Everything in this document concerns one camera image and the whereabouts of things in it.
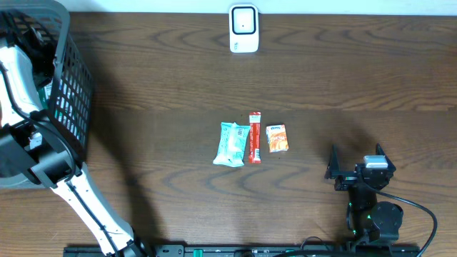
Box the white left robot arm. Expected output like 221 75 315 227
1 12 155 256

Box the orange tissue pack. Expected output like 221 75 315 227
266 124 288 153

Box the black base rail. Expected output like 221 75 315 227
63 244 421 257

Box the grey plastic basket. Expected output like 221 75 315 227
1 1 95 189

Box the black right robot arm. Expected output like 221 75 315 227
324 144 403 248

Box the red stick sachet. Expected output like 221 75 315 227
249 111 261 163

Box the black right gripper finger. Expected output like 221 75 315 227
376 143 386 157
326 145 340 172

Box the white barcode scanner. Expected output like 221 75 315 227
228 4 260 54

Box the teal wet wipes pack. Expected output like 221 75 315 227
213 122 250 168

